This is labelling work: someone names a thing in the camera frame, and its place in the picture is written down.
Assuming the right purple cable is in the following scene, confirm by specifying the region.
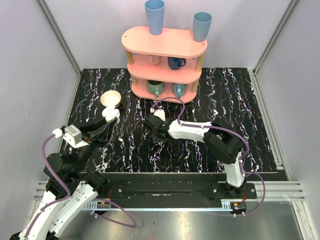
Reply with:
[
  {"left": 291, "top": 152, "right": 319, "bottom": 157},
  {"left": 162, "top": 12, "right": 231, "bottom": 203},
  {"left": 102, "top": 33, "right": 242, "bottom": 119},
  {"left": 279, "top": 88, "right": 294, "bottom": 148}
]
[{"left": 151, "top": 96, "right": 266, "bottom": 218}]

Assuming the light blue butterfly mug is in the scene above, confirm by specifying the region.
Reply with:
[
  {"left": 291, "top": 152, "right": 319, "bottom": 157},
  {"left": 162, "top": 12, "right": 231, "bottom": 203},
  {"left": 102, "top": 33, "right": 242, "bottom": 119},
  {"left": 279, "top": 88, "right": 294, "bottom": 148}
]
[{"left": 172, "top": 83, "right": 187, "bottom": 99}]

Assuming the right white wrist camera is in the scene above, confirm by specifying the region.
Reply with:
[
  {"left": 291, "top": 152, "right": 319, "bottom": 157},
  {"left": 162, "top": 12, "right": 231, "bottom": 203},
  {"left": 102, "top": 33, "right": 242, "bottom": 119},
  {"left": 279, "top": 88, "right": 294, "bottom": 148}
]
[{"left": 150, "top": 107, "right": 166, "bottom": 122}]

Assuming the blue plastic tumbler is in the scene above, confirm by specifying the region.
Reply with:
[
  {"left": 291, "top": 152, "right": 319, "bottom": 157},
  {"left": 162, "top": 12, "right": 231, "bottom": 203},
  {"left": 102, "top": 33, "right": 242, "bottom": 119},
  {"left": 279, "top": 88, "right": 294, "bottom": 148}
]
[
  {"left": 144, "top": 0, "right": 165, "bottom": 35},
  {"left": 192, "top": 12, "right": 212, "bottom": 42}
]

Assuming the green glazed mug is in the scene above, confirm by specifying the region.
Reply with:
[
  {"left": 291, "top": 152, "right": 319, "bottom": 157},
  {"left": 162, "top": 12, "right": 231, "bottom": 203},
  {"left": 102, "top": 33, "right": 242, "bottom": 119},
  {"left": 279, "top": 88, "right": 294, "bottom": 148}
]
[{"left": 147, "top": 80, "right": 165, "bottom": 98}]

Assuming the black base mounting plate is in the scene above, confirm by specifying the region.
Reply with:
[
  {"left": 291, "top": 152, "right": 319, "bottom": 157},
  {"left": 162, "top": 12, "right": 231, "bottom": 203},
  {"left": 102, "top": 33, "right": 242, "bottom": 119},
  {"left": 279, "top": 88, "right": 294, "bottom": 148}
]
[{"left": 99, "top": 178, "right": 258, "bottom": 210}]

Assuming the white earbud case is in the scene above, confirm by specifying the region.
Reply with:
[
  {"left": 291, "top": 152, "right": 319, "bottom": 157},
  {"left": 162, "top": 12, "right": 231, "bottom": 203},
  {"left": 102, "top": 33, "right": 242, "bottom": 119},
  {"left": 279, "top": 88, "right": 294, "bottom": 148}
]
[{"left": 102, "top": 106, "right": 120, "bottom": 123}]

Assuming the cream ceramic bowl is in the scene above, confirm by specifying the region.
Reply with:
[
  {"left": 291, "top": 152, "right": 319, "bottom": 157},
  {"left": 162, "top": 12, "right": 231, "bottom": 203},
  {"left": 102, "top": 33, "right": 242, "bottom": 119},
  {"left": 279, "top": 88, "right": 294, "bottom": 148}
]
[{"left": 100, "top": 90, "right": 122, "bottom": 108}]

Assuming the pink mug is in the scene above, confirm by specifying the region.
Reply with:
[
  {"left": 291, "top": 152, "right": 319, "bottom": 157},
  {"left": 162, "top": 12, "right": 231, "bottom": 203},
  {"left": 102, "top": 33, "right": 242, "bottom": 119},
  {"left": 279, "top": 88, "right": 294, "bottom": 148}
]
[{"left": 149, "top": 55, "right": 162, "bottom": 65}]

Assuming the left blue plastic tumbler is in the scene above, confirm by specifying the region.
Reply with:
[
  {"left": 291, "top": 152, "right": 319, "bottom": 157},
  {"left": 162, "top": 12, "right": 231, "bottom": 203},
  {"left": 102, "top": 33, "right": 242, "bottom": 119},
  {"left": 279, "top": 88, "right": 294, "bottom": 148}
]
[{"left": 144, "top": 0, "right": 165, "bottom": 35}]

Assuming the pink three-tier wooden shelf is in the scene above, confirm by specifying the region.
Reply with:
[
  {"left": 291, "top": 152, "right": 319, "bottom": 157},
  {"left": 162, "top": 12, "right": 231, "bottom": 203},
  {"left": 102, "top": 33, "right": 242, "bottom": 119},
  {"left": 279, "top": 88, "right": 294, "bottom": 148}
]
[{"left": 121, "top": 26, "right": 208, "bottom": 103}]

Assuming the right blue plastic tumbler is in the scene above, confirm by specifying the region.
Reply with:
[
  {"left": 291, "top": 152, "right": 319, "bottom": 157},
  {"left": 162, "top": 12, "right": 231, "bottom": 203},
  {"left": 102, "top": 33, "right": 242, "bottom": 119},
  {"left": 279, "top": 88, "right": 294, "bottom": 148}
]
[{"left": 192, "top": 12, "right": 212, "bottom": 42}]

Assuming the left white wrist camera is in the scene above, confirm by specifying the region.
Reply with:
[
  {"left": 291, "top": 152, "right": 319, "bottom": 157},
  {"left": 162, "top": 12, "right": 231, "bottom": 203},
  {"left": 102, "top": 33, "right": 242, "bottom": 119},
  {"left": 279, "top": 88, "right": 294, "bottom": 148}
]
[{"left": 52, "top": 124, "right": 89, "bottom": 149}]

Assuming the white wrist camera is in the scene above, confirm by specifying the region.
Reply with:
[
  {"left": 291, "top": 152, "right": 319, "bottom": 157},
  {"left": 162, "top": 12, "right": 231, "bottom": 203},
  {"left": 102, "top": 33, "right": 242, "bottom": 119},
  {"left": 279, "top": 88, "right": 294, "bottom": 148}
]
[
  {"left": 52, "top": 124, "right": 89, "bottom": 149},
  {"left": 150, "top": 107, "right": 166, "bottom": 122}
]

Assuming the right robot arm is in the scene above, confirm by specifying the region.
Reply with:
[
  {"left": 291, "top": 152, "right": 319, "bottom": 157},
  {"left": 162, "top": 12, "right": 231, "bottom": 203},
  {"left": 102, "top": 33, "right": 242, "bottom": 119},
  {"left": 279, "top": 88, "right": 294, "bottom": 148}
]
[{"left": 143, "top": 113, "right": 247, "bottom": 199}]

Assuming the aluminium rail frame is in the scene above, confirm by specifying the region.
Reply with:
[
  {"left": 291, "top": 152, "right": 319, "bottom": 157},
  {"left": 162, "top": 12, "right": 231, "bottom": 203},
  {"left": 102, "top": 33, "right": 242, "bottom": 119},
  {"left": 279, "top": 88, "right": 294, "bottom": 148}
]
[{"left": 32, "top": 181, "right": 307, "bottom": 218}]

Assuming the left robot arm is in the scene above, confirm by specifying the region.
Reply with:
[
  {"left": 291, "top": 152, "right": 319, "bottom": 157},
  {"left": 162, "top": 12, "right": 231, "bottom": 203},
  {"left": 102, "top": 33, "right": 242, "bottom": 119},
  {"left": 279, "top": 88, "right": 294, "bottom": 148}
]
[{"left": 10, "top": 117, "right": 117, "bottom": 240}]

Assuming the dark blue mug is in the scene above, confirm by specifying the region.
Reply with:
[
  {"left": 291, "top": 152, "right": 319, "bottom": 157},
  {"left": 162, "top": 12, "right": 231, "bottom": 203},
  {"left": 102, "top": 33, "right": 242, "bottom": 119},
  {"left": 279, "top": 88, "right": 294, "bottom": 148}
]
[{"left": 167, "top": 57, "right": 187, "bottom": 70}]

